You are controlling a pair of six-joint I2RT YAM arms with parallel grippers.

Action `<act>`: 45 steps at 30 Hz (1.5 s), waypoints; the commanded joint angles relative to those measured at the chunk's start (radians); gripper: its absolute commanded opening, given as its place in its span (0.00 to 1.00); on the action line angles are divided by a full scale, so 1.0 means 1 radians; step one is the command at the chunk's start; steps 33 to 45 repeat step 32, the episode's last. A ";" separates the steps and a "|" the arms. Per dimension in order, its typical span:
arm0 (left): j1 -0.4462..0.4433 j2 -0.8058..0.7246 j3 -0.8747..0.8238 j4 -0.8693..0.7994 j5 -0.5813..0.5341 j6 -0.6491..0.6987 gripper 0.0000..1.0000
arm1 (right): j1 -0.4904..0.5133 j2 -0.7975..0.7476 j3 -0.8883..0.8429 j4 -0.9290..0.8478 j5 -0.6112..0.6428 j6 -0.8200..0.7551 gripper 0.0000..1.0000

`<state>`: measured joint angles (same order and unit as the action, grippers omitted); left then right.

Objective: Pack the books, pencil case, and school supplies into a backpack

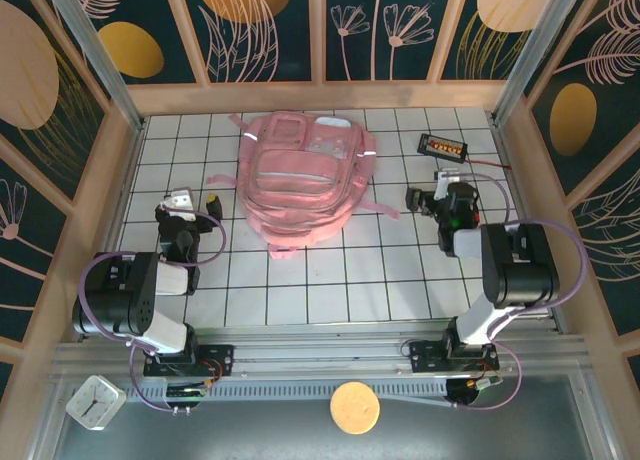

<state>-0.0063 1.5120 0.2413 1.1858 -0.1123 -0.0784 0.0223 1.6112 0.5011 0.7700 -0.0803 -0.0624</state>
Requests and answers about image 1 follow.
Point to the white square alarm clock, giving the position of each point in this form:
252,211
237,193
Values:
95,402

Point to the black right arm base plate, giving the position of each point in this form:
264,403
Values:
425,355

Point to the pink backpack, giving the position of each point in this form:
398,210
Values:
300,190

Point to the round yellow sponge disc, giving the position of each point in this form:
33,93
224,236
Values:
355,407

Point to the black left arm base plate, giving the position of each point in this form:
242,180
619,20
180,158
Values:
220,360

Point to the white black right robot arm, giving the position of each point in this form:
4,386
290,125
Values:
520,270

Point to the aluminium mounting rail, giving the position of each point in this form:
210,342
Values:
320,352

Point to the aluminium frame post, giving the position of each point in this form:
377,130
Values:
101,65
536,55

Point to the black controller module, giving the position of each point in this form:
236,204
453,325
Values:
462,392
185,392

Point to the black charger board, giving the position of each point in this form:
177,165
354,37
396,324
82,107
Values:
442,147

